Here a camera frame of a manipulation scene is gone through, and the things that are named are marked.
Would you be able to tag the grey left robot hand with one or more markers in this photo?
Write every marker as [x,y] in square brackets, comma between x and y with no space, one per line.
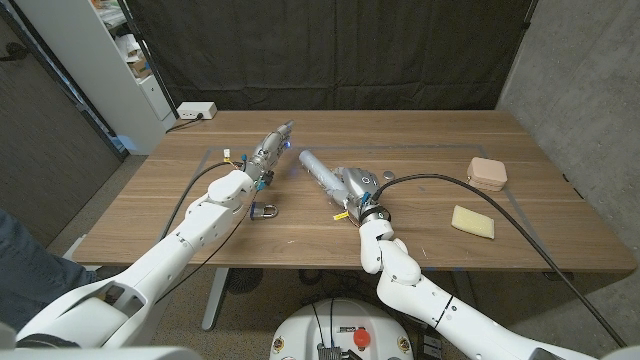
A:
[270,152]

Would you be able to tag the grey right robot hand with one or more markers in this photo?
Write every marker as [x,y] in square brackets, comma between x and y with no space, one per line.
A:
[362,185]

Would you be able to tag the plastic wrap roll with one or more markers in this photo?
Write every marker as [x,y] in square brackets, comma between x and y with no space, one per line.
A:
[317,170]

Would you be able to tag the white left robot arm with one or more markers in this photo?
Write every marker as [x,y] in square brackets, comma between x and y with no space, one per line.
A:
[165,260]

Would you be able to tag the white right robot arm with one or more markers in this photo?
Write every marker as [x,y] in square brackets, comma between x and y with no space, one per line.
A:
[425,300]

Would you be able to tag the white power strip box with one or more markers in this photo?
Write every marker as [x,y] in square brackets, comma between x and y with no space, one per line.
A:
[197,110]

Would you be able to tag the pink jewelry box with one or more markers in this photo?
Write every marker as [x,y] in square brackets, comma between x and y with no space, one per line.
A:
[487,172]

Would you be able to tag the cardboard box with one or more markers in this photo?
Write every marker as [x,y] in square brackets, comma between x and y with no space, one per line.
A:
[140,67]

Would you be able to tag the small round metal disc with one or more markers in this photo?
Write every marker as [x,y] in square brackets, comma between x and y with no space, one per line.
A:
[389,175]

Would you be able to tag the silver padlock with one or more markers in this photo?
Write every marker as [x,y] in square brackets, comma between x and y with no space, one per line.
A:
[258,211]

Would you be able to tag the yellow sponge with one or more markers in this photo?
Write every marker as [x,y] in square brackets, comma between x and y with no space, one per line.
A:
[472,221]

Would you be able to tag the black backdrop curtain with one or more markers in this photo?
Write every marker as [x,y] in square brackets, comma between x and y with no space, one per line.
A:
[325,50]

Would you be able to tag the black round floor object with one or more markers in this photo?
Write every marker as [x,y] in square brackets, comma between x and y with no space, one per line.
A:
[244,280]

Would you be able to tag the black backdrop stand pole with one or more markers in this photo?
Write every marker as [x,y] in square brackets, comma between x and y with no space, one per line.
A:
[150,60]
[527,20]

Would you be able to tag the red emergency stop button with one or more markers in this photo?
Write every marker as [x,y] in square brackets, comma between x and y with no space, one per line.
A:
[361,337]

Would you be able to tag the white robot torso base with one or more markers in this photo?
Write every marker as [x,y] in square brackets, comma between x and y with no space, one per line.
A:
[310,330]

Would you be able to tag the black floor power strip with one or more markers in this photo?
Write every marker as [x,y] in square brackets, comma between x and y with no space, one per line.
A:
[430,347]

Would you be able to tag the white shelf cabinet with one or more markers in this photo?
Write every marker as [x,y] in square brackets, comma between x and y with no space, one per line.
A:
[85,60]

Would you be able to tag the person in blue jeans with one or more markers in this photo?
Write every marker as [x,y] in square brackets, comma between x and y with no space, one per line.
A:
[30,275]

